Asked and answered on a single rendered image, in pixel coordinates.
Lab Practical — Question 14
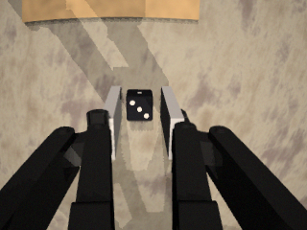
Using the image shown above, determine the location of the black die with white pips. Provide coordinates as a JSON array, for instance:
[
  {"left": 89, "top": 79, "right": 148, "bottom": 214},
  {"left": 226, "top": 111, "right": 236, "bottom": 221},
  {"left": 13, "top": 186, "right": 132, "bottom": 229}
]
[{"left": 126, "top": 89, "right": 154, "bottom": 121}]

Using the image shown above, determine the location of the tan mat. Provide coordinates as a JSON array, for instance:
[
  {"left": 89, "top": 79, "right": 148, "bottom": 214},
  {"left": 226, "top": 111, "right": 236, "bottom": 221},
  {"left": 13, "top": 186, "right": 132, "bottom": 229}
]
[{"left": 22, "top": 0, "right": 200, "bottom": 22}]

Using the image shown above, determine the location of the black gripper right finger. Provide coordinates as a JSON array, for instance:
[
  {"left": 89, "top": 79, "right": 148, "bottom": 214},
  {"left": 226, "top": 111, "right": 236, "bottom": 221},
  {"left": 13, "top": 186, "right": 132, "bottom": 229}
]
[{"left": 160, "top": 86, "right": 307, "bottom": 230}]

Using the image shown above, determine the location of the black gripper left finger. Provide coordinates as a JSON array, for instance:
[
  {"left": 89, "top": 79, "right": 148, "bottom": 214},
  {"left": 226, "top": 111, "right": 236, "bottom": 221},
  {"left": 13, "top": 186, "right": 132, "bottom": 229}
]
[{"left": 0, "top": 86, "right": 122, "bottom": 230}]

